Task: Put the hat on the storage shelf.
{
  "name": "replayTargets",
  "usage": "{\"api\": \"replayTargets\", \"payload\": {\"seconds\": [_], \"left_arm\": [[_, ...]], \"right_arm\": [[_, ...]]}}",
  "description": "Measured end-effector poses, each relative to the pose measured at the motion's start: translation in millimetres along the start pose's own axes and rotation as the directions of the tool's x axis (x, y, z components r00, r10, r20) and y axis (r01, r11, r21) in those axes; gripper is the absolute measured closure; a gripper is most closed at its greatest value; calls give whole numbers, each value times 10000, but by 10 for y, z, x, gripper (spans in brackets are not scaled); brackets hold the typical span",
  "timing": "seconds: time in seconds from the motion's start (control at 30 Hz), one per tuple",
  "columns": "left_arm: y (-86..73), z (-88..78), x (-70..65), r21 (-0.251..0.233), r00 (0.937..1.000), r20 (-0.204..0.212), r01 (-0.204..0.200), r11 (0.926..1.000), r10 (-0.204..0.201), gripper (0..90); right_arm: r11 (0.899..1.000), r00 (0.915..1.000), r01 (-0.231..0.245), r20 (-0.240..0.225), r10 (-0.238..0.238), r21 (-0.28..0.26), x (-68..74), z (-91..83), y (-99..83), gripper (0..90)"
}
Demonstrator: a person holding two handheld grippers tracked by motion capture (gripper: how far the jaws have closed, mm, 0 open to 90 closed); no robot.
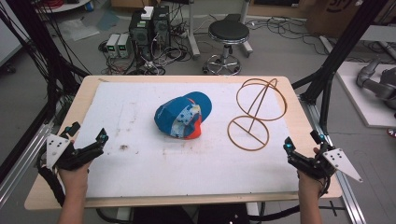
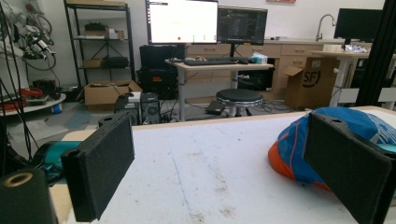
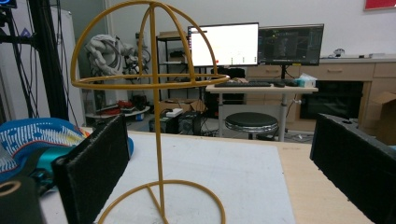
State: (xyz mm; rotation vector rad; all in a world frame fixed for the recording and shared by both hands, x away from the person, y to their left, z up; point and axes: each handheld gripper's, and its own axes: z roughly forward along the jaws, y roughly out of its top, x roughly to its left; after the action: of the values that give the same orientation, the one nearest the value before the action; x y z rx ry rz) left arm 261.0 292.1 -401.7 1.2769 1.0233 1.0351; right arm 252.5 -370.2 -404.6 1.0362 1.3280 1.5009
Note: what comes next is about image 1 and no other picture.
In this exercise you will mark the person's left hand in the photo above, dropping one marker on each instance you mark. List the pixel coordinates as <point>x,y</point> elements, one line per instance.
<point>74,179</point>

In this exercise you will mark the white table mat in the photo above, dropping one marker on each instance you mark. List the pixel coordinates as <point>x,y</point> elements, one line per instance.
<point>186,168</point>

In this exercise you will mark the cardboard box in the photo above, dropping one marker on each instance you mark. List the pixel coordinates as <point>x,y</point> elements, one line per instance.
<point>336,15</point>

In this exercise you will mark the white platform board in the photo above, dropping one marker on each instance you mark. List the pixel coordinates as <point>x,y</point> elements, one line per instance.
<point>361,102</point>

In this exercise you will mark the white box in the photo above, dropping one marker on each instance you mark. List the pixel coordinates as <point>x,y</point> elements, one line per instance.
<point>147,12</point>

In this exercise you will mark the blue tape roll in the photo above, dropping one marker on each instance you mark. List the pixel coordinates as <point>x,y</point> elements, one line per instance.
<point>89,6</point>

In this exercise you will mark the white desk leg frame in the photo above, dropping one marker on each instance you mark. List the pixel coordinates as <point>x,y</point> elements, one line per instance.
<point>193,34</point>

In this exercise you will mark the grey power supply unit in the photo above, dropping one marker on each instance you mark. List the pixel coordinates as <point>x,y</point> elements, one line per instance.
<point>124,46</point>
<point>112,45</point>

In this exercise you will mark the black round stool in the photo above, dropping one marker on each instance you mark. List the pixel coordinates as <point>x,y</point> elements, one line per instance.
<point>229,31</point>

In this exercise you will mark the black computer tower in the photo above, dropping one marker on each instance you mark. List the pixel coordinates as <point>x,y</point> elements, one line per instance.
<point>161,26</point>
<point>140,35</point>

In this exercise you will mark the person's dark clothed lap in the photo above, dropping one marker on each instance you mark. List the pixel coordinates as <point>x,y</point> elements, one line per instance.
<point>193,215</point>

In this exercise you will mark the blue and orange cap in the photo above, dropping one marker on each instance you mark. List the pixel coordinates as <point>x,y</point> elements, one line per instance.
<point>177,115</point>

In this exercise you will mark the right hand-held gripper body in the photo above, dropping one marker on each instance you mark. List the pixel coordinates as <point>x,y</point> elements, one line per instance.
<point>311,166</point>

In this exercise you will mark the aluminium rail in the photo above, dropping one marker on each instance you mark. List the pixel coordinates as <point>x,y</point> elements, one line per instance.
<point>348,199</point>
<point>21,168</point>

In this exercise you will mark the person's right hand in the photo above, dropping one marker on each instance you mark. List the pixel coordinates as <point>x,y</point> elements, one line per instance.
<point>309,188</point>

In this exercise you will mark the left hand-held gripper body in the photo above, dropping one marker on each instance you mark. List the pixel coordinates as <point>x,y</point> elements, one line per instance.
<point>62,157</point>

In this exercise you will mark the black metal frame stand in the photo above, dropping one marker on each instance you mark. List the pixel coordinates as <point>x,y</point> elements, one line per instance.
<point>40,53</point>
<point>339,53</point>

